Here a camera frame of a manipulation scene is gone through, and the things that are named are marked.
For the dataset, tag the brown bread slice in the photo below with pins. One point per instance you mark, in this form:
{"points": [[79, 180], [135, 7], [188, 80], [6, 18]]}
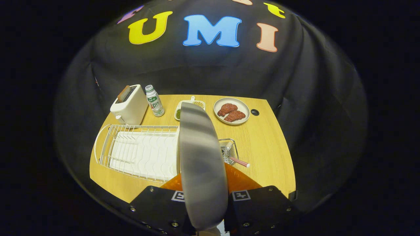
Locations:
{"points": [[123, 93]]}

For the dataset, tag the black backdrop cloth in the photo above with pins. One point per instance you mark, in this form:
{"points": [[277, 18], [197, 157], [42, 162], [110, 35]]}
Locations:
{"points": [[295, 82]]}

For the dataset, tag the white toaster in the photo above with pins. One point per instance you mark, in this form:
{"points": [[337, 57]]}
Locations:
{"points": [[131, 109]]}

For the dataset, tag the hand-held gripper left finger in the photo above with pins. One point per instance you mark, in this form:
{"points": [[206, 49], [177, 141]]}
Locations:
{"points": [[157, 209]]}

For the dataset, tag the red meat piece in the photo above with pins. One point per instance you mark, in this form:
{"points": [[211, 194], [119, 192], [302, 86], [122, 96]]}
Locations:
{"points": [[235, 116], [227, 108]]}

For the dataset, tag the white divided dish with beans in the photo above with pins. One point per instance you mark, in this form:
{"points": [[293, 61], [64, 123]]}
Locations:
{"points": [[198, 104]]}

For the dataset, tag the small green label bottle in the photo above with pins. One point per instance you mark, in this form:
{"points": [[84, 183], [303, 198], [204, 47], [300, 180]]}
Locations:
{"points": [[155, 103]]}

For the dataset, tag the white plate with meat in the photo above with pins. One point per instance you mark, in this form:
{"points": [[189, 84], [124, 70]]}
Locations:
{"points": [[243, 105]]}

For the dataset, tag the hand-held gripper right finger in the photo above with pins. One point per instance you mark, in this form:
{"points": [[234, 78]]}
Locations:
{"points": [[259, 213]]}

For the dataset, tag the beige round plate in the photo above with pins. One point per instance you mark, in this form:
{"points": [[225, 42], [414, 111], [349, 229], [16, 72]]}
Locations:
{"points": [[201, 164]]}

